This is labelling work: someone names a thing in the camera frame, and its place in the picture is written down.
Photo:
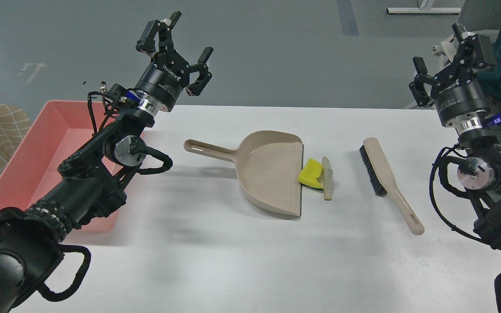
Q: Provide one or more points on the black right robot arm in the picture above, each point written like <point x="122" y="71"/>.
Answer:
<point x="471" y="169"/>

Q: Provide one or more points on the beige hand brush black bristles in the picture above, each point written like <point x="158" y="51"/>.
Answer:
<point x="384" y="184"/>

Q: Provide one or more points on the white table leg base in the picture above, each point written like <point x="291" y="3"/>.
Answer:
<point x="424" y="7"/>

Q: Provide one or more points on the pink plastic bin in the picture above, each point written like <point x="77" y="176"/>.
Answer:
<point x="60" y="129"/>

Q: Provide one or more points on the beige plastic dustpan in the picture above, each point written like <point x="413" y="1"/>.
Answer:
<point x="267" y="164"/>

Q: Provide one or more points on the yellow sponge piece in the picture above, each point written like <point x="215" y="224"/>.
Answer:
<point x="311" y="173"/>

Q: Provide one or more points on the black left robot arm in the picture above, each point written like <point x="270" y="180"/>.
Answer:
<point x="33" y="258"/>

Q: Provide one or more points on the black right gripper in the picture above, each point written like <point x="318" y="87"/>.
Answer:
<point x="455" y="92"/>

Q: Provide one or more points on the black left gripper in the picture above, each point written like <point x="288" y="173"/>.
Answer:
<point x="163" y="81"/>

